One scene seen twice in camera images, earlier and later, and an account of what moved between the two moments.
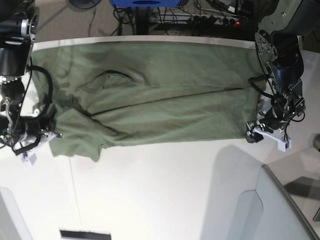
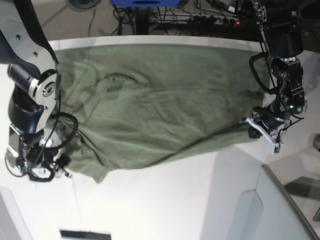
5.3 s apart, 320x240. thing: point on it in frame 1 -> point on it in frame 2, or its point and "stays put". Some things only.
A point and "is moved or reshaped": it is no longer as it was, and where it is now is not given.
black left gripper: (35, 125) -> (37, 154)
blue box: (146, 3) stays put
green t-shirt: (103, 93) is moved or reshaped
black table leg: (142, 20) stays put
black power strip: (213, 20) stays put
